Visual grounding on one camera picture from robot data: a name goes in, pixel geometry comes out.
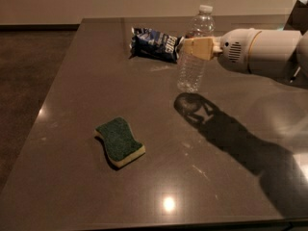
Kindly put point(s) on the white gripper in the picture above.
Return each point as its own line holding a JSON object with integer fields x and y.
{"x": 235, "y": 51}

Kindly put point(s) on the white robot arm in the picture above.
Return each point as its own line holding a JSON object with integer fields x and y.
{"x": 279, "y": 55}

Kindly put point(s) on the green and yellow sponge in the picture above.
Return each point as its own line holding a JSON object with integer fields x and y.
{"x": 120, "y": 144}

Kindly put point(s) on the blue crumpled chip bag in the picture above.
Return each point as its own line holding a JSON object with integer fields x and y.
{"x": 155, "y": 44}

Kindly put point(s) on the clear plastic water bottle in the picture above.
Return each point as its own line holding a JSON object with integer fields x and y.
{"x": 190, "y": 67}

